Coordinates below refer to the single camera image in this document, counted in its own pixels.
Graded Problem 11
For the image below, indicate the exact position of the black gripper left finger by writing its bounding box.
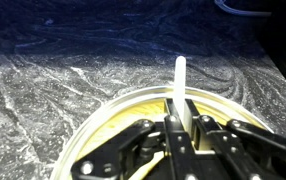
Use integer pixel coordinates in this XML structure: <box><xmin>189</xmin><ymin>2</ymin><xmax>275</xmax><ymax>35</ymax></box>
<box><xmin>70</xmin><ymin>98</ymin><xmax>197</xmax><ymax>180</ymax></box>

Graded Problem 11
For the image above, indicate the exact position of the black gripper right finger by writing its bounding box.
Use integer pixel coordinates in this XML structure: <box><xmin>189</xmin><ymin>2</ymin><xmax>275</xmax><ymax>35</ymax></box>
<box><xmin>182</xmin><ymin>98</ymin><xmax>286</xmax><ymax>180</ymax></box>

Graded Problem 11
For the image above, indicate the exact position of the white plastic spoon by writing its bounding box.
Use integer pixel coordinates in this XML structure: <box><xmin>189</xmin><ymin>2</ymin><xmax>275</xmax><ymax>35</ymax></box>
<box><xmin>172</xmin><ymin>55</ymin><xmax>188</xmax><ymax>121</ymax></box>

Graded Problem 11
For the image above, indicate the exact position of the stainless steel pot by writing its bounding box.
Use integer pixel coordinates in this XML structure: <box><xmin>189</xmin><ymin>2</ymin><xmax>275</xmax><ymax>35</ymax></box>
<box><xmin>49</xmin><ymin>85</ymin><xmax>275</xmax><ymax>180</ymax></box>

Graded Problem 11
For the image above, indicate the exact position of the white looped cable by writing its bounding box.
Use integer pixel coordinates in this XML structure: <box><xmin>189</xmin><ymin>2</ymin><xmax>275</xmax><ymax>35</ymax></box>
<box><xmin>214</xmin><ymin>0</ymin><xmax>273</xmax><ymax>18</ymax></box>

